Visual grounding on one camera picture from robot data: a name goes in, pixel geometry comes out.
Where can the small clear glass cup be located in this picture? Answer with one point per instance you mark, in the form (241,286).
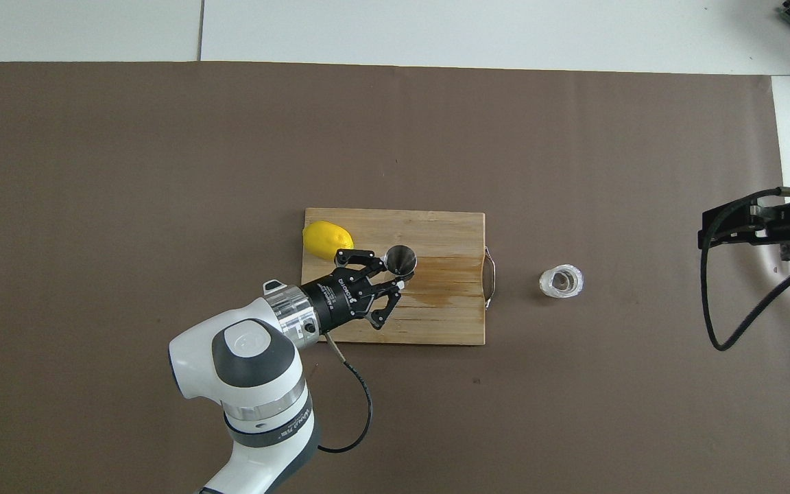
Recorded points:
(546,283)

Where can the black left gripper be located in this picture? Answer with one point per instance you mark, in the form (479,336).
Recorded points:
(340,302)

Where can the wooden cutting board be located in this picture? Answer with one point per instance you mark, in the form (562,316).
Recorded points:
(436,322)

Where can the yellow lemon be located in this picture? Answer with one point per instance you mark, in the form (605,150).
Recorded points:
(323,237)

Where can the brown paper table mat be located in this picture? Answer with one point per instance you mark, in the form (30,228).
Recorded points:
(162,137)

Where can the steel double jigger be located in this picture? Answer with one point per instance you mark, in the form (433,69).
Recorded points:
(402,259)

